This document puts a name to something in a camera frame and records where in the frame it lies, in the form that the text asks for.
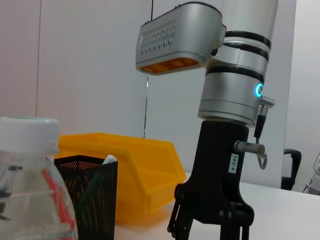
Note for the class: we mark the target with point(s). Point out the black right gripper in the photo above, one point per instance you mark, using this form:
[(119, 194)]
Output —
[(217, 175)]

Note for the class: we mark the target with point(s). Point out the mint green utility knife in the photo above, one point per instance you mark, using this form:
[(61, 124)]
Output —
[(109, 159)]

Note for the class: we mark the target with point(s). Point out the clear green-label water bottle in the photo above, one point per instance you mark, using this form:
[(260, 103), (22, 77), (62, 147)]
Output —
[(30, 200)]

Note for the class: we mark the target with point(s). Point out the black mesh pen holder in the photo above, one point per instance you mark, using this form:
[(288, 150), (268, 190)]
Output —
[(95, 200)]

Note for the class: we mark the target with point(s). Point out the yellow plastic bin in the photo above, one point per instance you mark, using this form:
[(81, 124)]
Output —
[(150, 162)]

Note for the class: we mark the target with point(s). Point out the black office chair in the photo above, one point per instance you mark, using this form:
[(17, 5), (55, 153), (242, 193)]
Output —
[(296, 162)]

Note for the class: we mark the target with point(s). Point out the grey white background device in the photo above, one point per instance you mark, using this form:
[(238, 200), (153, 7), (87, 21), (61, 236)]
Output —
[(315, 180)]

